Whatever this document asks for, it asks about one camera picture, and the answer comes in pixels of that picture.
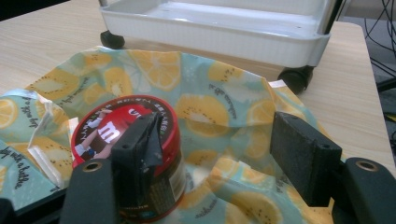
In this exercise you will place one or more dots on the lemon print cloth bag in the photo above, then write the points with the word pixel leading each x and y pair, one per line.
pixel 211 105

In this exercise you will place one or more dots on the white utility cart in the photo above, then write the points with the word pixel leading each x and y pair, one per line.
pixel 224 34

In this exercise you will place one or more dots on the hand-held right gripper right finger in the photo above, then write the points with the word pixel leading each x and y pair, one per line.
pixel 303 155

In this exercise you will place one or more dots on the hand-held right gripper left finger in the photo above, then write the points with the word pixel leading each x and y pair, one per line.
pixel 135 155

